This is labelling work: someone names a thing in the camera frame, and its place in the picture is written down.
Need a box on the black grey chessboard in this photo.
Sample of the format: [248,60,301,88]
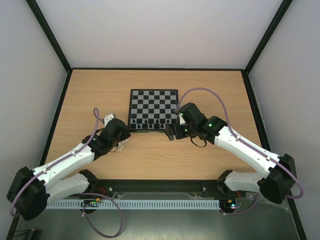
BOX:
[128,89,179,133]

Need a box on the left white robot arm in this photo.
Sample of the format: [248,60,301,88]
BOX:
[6,118,131,221]

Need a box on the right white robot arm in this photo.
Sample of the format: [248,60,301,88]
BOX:
[165,102,297,204]

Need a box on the pile of white chess pieces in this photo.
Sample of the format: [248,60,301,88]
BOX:
[117,139,128,151]

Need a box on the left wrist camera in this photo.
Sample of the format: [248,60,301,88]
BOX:
[103,113,116,126]

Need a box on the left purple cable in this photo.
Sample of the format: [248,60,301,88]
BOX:
[9,107,106,217]

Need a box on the black aluminium rail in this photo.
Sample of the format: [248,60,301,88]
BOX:
[24,178,291,198]

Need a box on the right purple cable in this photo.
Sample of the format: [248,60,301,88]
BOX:
[176,87,305,200]

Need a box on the light blue cable duct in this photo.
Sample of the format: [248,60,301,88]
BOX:
[46,199,220,210]

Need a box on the purple cable loop bottom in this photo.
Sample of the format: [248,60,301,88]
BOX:
[81,192,125,238]

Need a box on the black frame post left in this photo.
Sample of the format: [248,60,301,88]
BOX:
[26,0,72,73]

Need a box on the black frame post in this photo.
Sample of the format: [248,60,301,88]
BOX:
[26,0,72,73]
[244,0,293,75]

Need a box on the black frame post right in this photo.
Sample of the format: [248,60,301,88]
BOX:
[244,0,293,75]

